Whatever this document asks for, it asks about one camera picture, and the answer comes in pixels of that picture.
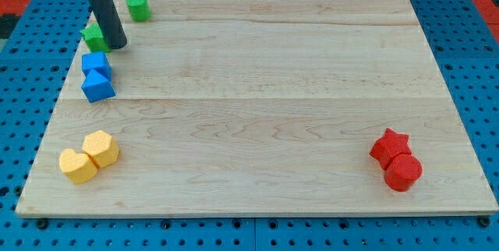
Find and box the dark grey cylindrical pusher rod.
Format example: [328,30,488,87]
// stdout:
[89,0,128,49]

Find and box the red star block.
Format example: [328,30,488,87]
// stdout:
[370,128,412,170]

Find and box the blue triangle block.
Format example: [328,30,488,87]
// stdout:
[81,69,115,103]

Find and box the blue cube block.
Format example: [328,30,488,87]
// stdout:
[81,51,112,80]

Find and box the yellow hexagon block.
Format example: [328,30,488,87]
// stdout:
[82,130,119,168]

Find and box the red cylinder block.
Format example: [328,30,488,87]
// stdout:
[384,154,423,192]

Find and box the yellow heart block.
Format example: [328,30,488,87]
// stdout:
[58,148,98,184]

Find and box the light wooden board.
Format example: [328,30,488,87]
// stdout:
[16,0,498,218]

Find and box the green star block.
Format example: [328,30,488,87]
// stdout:
[80,23,111,53]

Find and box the green cylinder block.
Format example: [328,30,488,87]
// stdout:
[126,0,150,22]

